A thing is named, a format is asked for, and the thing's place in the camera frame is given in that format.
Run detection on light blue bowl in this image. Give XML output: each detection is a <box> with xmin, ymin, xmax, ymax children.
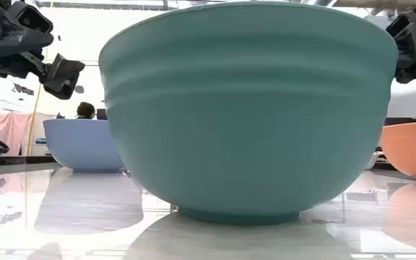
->
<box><xmin>43</xmin><ymin>118</ymin><xmax>126</xmax><ymax>173</ymax></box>

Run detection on peach orange bowl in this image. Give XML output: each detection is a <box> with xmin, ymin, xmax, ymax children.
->
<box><xmin>379</xmin><ymin>121</ymin><xmax>416</xmax><ymax>183</ymax></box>

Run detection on large teal bowl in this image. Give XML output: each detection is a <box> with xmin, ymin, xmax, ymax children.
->
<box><xmin>98</xmin><ymin>1</ymin><xmax>399</xmax><ymax>227</ymax></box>

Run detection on person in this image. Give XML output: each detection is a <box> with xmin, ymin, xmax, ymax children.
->
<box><xmin>76</xmin><ymin>101</ymin><xmax>96</xmax><ymax>120</ymax></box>

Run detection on black flat screen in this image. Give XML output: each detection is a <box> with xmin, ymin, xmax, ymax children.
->
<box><xmin>383</xmin><ymin>116</ymin><xmax>416</xmax><ymax>126</ymax></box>

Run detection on pink cloth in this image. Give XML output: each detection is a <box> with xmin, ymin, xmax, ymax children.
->
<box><xmin>0</xmin><ymin>111</ymin><xmax>32</xmax><ymax>156</ymax></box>

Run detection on yellow cable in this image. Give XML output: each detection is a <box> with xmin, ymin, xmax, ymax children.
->
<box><xmin>25</xmin><ymin>46</ymin><xmax>49</xmax><ymax>157</ymax></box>

